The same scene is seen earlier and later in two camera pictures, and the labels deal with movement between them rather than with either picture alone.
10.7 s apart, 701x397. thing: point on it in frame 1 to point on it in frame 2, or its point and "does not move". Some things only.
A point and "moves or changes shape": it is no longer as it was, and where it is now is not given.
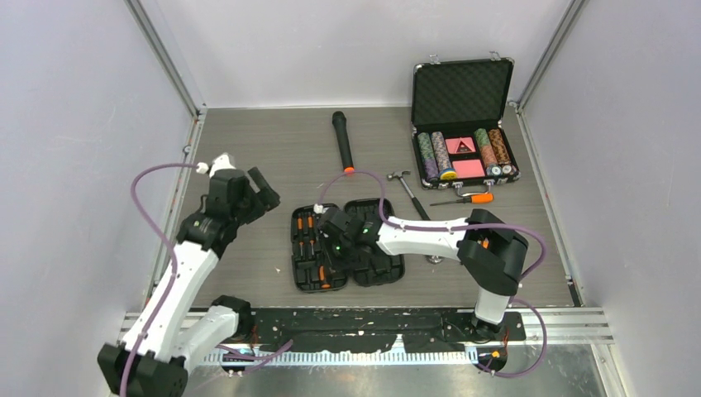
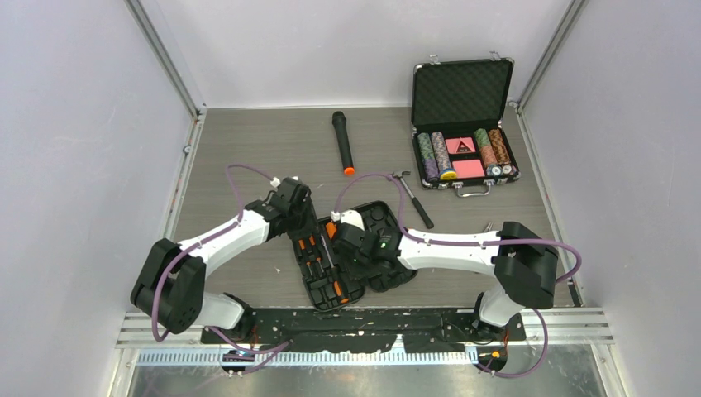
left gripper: x=265 y=202 to x=311 y=226
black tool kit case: x=313 y=270 moves or changes shape
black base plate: x=422 y=329 does not move
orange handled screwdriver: x=475 y=198 moves or changes shape
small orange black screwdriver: x=299 y=225 moves or changes shape
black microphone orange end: x=339 y=119 does not move
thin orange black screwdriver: x=310 y=226 moves or changes shape
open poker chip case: x=456 y=122 does not move
